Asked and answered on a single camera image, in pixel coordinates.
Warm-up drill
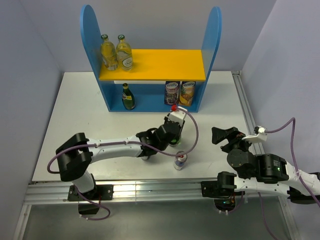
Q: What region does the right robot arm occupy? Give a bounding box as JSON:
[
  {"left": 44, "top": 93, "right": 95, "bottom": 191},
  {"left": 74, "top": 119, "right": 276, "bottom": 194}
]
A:
[{"left": 211, "top": 126, "right": 320, "bottom": 205}]

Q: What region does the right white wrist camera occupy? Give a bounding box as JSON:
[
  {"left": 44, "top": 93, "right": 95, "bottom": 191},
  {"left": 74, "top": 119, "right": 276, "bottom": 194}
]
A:
[{"left": 242, "top": 126, "right": 268, "bottom": 144}]

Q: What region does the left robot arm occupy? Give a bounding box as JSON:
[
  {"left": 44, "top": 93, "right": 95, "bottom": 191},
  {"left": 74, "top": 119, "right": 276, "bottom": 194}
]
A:
[{"left": 55, "top": 115, "right": 185, "bottom": 200}]

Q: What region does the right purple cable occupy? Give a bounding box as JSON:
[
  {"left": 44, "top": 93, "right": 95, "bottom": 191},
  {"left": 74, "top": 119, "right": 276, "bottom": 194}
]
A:
[{"left": 257, "top": 117, "right": 320, "bottom": 240}]

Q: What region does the purple juice carton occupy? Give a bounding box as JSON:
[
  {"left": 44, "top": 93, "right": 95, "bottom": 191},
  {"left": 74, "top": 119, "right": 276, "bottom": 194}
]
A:
[{"left": 164, "top": 81, "right": 180, "bottom": 105}]

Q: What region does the aluminium side rail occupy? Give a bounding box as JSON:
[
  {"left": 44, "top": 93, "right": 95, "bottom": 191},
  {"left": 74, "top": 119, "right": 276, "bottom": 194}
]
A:
[{"left": 231, "top": 70, "right": 268, "bottom": 163}]

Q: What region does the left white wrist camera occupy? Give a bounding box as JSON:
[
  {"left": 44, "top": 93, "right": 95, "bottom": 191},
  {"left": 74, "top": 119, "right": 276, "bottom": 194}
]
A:
[{"left": 168, "top": 105, "right": 187, "bottom": 125}]

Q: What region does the yellow pineapple juice carton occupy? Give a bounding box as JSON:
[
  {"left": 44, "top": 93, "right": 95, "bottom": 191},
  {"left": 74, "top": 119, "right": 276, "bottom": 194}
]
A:
[{"left": 178, "top": 81, "right": 196, "bottom": 107}]

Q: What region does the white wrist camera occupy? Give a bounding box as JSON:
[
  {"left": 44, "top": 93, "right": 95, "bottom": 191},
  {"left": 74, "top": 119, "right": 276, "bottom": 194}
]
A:
[
  {"left": 242, "top": 126, "right": 268, "bottom": 144},
  {"left": 168, "top": 105, "right": 187, "bottom": 125}
]

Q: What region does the green glass bottle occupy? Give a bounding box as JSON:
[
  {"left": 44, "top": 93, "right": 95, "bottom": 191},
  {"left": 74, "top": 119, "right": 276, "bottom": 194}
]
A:
[
  {"left": 122, "top": 83, "right": 136, "bottom": 111},
  {"left": 169, "top": 135, "right": 181, "bottom": 147}
]

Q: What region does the clear water bottle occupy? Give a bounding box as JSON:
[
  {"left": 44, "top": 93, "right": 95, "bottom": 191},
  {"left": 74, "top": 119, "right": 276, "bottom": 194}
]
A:
[
  {"left": 116, "top": 34, "right": 133, "bottom": 71},
  {"left": 100, "top": 34, "right": 118, "bottom": 71}
]

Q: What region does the aluminium mounting rail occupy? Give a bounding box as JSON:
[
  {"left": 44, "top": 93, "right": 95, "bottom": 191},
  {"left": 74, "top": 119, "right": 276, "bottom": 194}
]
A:
[{"left": 23, "top": 178, "right": 286, "bottom": 206}]

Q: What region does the blue and yellow shelf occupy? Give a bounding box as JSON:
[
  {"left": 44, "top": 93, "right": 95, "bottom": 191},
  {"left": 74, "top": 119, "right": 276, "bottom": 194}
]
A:
[{"left": 79, "top": 4, "right": 222, "bottom": 113}]

